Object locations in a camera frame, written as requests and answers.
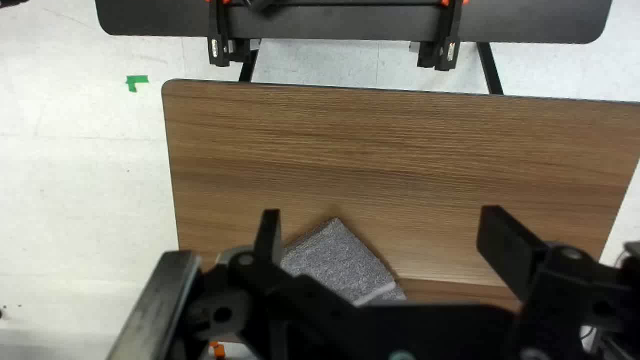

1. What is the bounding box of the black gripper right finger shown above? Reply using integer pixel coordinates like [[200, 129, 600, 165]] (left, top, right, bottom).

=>
[[476, 204, 596, 316]]

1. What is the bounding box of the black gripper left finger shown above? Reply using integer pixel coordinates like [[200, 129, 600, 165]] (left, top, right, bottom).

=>
[[229, 208, 357, 322]]

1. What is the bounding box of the grey towel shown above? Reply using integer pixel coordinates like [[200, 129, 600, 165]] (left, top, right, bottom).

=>
[[279, 215, 411, 307]]

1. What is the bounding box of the green tape marker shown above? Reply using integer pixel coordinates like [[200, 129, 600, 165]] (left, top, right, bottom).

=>
[[124, 74, 153, 93]]

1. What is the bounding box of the black orange clamp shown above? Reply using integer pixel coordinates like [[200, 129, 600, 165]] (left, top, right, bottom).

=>
[[205, 0, 254, 69], [416, 0, 473, 71]]

